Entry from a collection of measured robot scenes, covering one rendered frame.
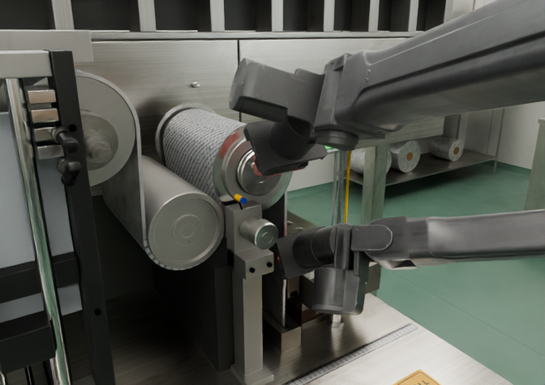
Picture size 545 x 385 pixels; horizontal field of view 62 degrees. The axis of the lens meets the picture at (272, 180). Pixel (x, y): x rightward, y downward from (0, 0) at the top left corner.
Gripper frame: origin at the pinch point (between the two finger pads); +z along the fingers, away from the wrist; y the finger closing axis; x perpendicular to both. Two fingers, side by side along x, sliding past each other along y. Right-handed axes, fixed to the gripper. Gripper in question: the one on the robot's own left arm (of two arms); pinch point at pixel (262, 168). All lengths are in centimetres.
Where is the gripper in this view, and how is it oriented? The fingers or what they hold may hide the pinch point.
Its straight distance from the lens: 66.9
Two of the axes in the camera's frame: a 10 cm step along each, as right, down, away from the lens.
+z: -3.9, 3.7, 8.4
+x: -3.5, -9.1, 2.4
